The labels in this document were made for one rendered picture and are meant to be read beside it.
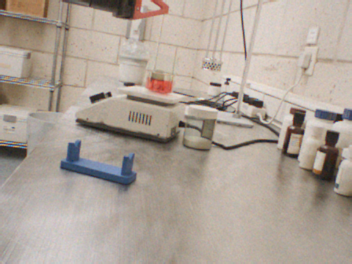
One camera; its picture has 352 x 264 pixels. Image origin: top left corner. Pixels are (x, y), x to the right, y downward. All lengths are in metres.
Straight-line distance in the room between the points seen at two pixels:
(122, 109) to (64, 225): 0.43
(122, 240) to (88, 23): 2.93
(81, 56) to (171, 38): 0.72
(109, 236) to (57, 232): 0.05
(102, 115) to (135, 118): 0.07
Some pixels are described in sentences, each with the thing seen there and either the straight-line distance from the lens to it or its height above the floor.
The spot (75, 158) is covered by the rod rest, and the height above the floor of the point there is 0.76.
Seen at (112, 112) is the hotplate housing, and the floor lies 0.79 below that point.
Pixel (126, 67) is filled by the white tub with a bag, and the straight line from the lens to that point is 1.88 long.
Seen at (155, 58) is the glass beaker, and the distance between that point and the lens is 0.81.
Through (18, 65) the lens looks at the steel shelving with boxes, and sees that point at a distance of 3.02.
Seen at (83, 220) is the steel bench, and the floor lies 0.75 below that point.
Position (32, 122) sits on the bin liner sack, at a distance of 2.44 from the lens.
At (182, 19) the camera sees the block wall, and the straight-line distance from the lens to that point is 3.28.
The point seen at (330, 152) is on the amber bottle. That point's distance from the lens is 0.76.
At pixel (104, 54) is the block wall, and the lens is 3.25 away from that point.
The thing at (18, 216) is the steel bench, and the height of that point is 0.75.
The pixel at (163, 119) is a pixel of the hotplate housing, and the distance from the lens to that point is 0.78.
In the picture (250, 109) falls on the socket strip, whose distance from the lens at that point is 1.44.
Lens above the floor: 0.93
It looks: 11 degrees down
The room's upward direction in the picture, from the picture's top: 10 degrees clockwise
